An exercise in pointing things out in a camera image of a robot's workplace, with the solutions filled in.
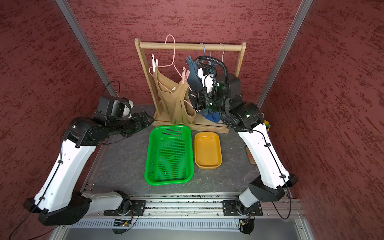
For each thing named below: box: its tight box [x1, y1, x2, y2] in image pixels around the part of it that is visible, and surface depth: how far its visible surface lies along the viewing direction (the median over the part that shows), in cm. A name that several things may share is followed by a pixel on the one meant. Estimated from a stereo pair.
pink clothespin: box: [181, 67, 190, 85], surface depth 56 cm
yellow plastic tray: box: [194, 132, 223, 170], surface depth 96 cm
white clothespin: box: [151, 54, 159, 73], surface depth 70 cm
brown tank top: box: [153, 68, 196, 124], surface depth 71 cm
